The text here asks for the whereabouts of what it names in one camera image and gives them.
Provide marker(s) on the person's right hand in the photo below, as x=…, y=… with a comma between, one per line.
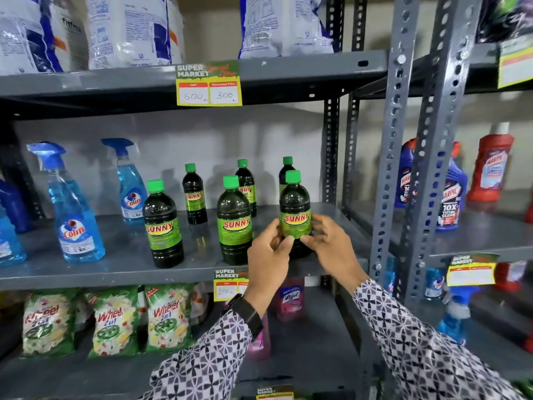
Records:
x=337, y=254

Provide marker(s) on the person's left hand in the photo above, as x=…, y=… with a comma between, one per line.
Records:
x=264, y=262

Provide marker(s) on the person's left thumb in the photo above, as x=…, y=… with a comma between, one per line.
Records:
x=285, y=245

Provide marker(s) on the person's right thumb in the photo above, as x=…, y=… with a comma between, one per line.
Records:
x=313, y=244

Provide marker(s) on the large dark green-capped bottle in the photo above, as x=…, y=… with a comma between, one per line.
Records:
x=295, y=204
x=163, y=229
x=234, y=220

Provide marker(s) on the person's left forearm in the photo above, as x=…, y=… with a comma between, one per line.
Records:
x=208, y=362

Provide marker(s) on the person's right forearm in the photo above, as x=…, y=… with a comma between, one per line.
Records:
x=424, y=354

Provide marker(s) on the pink floor cleaner bottle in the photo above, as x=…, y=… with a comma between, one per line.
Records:
x=260, y=343
x=290, y=299

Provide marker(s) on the yellow green shelf price tag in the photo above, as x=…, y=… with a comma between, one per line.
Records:
x=208, y=85
x=470, y=270
x=275, y=393
x=227, y=285
x=516, y=62

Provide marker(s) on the small dark green-capped bottle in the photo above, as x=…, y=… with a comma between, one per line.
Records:
x=246, y=183
x=194, y=195
x=285, y=172

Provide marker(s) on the black wristwatch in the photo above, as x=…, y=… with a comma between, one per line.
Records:
x=249, y=314

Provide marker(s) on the blue toilet cleaner bottle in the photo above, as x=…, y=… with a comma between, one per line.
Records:
x=404, y=179
x=453, y=195

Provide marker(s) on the grey slotted metal shelving rack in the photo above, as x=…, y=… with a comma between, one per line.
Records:
x=125, y=262
x=441, y=99

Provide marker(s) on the red toilet cleaner bottle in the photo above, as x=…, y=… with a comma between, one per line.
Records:
x=529, y=344
x=510, y=274
x=491, y=166
x=529, y=212

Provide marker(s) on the white detergent powder bag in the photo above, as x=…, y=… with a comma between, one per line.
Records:
x=283, y=24
x=23, y=35
x=73, y=33
x=177, y=29
x=125, y=31

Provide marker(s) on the dark blue bottle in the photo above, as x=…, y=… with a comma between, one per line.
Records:
x=14, y=206

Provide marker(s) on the dark glossy packet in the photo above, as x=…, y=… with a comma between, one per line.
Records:
x=504, y=16

